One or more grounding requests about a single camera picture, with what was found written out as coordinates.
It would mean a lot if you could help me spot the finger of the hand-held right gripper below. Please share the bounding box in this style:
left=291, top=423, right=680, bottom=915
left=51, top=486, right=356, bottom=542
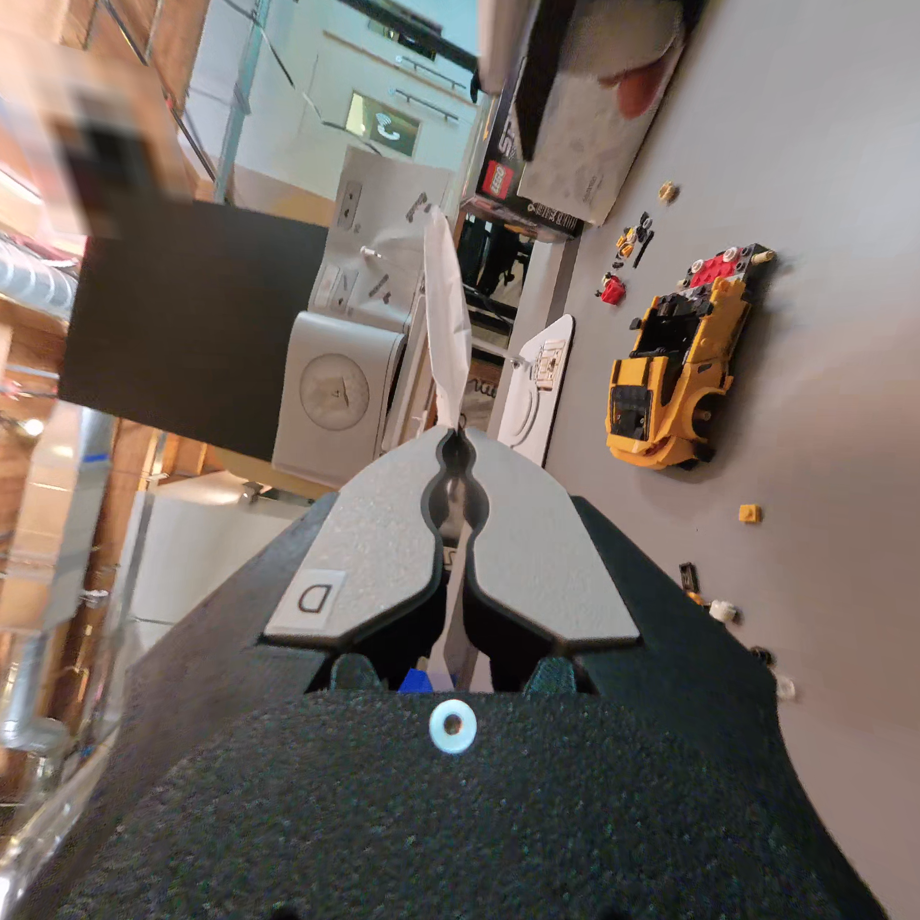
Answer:
left=478, top=0, right=536, bottom=94

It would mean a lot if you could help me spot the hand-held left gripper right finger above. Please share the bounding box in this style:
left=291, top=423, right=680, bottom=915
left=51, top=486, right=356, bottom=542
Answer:
left=463, top=427, right=642, bottom=651

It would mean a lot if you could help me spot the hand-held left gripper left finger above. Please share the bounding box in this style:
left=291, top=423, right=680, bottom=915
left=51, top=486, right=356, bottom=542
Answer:
left=263, top=425, right=461, bottom=644

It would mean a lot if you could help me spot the pile of small lego pieces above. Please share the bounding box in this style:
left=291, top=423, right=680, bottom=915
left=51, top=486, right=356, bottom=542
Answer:
left=686, top=589, right=797, bottom=702

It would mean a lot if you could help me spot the yellow lego car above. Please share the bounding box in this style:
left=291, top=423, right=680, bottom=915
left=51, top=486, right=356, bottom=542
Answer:
left=606, top=244, right=777, bottom=472

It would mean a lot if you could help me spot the small torn white paper bag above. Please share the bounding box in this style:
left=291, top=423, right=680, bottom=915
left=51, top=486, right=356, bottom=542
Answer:
left=423, top=205, right=479, bottom=691

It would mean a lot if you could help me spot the lego set box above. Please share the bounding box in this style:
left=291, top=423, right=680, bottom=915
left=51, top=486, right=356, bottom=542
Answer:
left=460, top=61, right=585, bottom=242

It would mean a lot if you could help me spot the lego instruction booklet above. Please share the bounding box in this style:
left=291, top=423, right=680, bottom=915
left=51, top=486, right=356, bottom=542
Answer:
left=272, top=147, right=461, bottom=490

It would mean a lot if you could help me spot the person's right hand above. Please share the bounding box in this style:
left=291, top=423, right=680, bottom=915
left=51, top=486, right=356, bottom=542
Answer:
left=600, top=63, right=666, bottom=120

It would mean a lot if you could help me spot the white numbered paper bag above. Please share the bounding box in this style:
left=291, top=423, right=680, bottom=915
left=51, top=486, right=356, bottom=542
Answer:
left=517, top=43, right=687, bottom=227

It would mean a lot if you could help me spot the white book stand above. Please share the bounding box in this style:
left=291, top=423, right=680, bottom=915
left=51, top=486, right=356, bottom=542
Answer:
left=381, top=244, right=577, bottom=468

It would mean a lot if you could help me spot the black office chair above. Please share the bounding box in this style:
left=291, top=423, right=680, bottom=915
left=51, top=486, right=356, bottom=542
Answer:
left=460, top=216, right=536, bottom=299

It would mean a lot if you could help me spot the large black panel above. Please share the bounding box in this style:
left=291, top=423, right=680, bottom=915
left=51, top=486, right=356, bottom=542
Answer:
left=57, top=200, right=330, bottom=461

